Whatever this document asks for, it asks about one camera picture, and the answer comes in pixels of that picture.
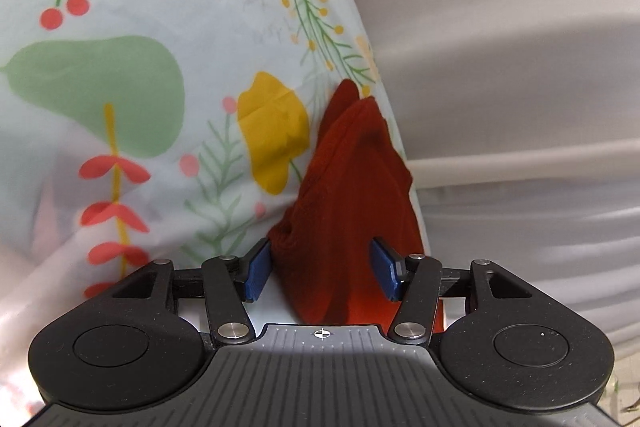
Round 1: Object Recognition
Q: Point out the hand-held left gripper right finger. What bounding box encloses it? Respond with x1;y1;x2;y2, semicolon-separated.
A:
369;236;538;347

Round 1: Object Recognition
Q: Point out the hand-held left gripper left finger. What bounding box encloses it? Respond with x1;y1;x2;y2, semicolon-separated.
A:
106;238;274;349

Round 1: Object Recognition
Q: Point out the red knit button cardigan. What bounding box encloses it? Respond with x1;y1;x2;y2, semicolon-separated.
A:
266;78;447;336

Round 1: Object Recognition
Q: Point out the floral printed bed sheet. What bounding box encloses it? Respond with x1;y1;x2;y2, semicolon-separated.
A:
0;0;433;413

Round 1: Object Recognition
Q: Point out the white curtain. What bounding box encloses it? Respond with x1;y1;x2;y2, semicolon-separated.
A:
309;0;640;360

